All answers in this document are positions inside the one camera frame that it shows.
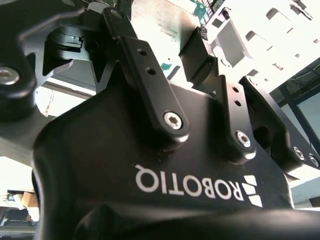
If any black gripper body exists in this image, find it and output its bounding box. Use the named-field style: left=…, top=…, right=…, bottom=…
left=31, top=74, right=320, bottom=240

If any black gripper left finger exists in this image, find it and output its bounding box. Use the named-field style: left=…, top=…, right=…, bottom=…
left=0, top=0, right=191, bottom=151

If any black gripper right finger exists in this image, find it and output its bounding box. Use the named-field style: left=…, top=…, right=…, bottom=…
left=178, top=26, right=320, bottom=176

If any silver CPU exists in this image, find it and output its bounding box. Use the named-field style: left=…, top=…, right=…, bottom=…
left=129, top=0, right=208, bottom=87

